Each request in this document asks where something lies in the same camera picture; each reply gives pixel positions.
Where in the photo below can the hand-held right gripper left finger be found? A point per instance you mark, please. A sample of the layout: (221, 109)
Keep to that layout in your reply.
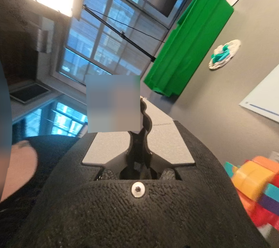
(104, 150)

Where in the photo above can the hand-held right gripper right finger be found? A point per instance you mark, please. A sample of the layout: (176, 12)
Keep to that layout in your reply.
(167, 143)

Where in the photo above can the white and teal lego model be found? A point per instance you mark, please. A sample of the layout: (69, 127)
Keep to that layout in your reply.
(222, 55)

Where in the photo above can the person's black sweater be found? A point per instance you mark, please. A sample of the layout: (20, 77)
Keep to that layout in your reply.
(50, 147)

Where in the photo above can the person's bare neck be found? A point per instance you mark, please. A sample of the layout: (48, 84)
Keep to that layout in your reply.
(19, 169)

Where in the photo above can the pile of colourful blocks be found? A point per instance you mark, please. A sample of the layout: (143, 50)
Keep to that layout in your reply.
(252, 178)

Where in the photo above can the green plastic bin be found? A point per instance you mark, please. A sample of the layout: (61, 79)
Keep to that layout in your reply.
(185, 45)

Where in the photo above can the black light stand pole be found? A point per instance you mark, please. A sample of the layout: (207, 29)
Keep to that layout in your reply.
(139, 47)

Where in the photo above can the open instruction booklet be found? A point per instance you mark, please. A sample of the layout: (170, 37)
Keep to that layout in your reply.
(263, 97)

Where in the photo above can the large grid window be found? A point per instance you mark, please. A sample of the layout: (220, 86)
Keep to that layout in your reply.
(102, 41)

